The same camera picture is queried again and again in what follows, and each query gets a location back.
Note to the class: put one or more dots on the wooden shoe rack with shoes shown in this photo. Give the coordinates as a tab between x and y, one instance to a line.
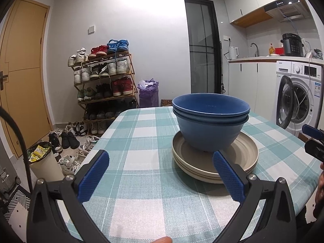
121	86

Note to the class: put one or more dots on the white upper cabinets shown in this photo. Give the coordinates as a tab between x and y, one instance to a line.
243	2

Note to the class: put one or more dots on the steel range hood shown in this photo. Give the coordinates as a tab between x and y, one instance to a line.
286	7

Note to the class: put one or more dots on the chrome kitchen faucet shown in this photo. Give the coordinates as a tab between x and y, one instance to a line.
256	49

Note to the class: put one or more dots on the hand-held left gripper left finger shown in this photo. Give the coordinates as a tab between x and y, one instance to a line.
93	174

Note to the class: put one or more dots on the red container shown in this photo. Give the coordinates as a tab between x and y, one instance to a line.
279	51

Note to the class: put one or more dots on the person's right hand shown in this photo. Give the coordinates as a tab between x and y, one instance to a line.
321	179

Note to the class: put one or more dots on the beige trash bin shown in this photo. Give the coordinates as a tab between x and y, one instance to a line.
48	164

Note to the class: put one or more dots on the silver suitcase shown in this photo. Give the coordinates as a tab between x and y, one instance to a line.
7	172

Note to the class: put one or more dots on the black white striped rug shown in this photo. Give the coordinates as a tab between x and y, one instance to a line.
17	200

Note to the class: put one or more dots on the white washing machine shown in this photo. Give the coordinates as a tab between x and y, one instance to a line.
303	73

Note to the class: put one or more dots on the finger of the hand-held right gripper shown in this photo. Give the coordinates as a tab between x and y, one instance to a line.
315	149
312	131

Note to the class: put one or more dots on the beige round plate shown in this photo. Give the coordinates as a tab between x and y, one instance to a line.
249	148
184	165
205	179

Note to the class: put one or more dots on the person's left hand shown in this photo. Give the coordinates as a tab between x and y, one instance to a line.
160	240

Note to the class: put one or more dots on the yellow bottle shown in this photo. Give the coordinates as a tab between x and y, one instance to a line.
271	49

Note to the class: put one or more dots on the pile of floor shoes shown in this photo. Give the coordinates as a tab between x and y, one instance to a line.
68	139

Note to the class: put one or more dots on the black framed glass door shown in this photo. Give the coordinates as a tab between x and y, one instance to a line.
202	43

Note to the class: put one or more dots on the white electric kettle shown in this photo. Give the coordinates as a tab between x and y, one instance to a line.
233	53

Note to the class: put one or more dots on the yellow wooden door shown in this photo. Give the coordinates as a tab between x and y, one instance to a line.
22	55

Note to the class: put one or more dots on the white light switch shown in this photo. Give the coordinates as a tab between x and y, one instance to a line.
91	29

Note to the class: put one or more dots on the white counter cabinet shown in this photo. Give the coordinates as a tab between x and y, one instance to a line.
248	86

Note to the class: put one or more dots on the large blue bowl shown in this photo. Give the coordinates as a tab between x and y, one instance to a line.
210	136

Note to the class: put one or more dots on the brown patterned doormat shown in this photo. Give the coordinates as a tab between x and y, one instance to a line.
167	103

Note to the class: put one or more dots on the purple plastic bag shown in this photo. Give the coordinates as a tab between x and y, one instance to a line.
148	96

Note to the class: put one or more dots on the white wall socket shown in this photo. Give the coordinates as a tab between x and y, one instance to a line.
226	38

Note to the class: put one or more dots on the black pressure cooker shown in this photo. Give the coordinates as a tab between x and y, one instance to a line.
292	45

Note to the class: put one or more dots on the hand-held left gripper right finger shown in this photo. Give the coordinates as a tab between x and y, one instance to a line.
227	174

